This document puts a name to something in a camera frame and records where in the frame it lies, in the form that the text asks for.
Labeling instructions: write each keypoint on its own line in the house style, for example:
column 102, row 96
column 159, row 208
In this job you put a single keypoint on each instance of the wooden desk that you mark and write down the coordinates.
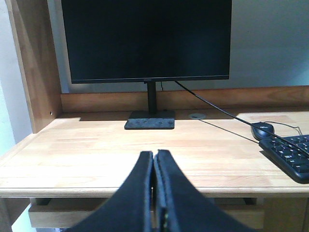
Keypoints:
column 80, row 148

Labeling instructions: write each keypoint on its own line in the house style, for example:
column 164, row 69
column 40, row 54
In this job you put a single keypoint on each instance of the black computer mouse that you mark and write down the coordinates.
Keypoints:
column 262, row 130

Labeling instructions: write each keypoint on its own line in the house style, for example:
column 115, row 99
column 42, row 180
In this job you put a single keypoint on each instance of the black computer monitor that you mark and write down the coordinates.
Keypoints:
column 149, row 41

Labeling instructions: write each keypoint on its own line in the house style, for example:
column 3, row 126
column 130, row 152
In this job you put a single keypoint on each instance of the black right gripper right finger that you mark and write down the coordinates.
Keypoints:
column 180, row 207

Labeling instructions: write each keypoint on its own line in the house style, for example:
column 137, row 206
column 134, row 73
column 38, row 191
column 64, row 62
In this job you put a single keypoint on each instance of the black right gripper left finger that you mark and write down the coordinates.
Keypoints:
column 128, row 210

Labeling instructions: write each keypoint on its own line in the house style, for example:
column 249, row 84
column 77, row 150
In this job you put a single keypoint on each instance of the wooden keyboard drawer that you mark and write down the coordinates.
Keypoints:
column 66, row 212

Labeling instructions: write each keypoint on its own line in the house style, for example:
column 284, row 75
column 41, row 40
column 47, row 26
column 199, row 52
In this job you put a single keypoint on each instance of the black keyboard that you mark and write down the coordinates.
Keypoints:
column 291, row 154

